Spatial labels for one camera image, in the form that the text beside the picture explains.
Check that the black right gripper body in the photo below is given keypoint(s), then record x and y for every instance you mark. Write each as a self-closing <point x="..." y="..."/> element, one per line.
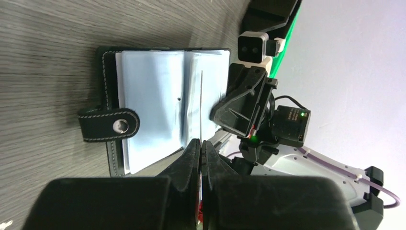
<point x="284" y="124"/>

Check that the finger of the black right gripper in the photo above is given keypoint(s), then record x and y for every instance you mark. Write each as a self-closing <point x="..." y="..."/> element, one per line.
<point x="243" y="108"/>

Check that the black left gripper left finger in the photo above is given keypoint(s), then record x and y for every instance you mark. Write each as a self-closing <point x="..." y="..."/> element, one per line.
<point x="168" y="201"/>

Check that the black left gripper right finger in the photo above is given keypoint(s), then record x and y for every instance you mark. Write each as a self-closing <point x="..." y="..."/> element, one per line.
<point x="235" y="202"/>

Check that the black card holder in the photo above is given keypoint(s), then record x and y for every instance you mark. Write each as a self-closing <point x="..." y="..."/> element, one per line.
<point x="149" y="106"/>

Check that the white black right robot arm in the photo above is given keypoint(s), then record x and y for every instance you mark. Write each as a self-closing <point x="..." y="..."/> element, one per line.
<point x="360" y="187"/>

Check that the green double storage bin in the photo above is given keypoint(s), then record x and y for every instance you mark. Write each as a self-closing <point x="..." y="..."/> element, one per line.
<point x="277" y="61"/>

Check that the black storage bin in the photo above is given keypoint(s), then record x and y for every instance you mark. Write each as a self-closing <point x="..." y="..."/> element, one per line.
<point x="268" y="15"/>

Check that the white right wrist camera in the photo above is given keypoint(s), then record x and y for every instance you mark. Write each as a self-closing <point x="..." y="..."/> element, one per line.
<point x="257" y="49"/>

